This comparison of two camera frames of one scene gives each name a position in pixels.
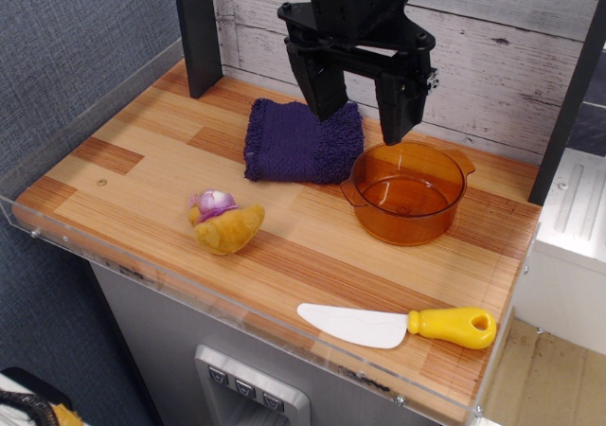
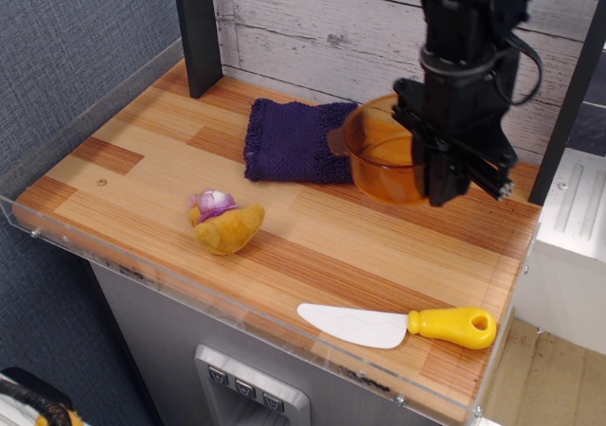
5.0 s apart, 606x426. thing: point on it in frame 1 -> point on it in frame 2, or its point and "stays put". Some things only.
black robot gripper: [361, 22] -> [455, 118]
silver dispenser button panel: [240, 394] stays put
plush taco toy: [221, 224] stays put
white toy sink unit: [562, 284] stays put
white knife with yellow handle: [469, 328] stays put
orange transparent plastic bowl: [407, 194] -> [381, 150]
